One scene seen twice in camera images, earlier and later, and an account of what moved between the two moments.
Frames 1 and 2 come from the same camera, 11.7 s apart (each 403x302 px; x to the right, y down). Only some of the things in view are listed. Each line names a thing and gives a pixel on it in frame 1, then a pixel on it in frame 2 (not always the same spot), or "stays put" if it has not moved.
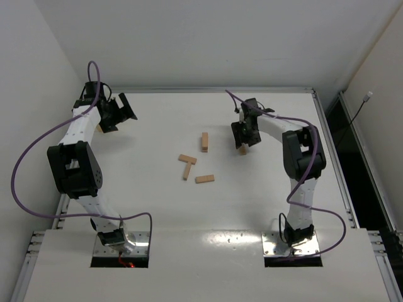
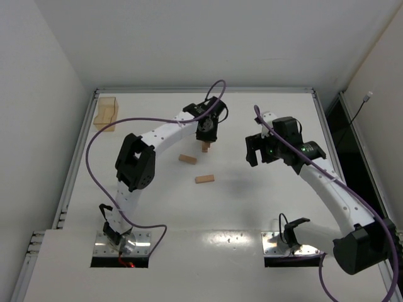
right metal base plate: [272, 245] stays put
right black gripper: [245, 138] → [257, 148]
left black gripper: [116, 112] → [206, 136]
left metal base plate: [140, 239] stays put
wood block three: [186, 158] stays put
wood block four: [187, 170] → [206, 145]
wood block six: [204, 178] stays put
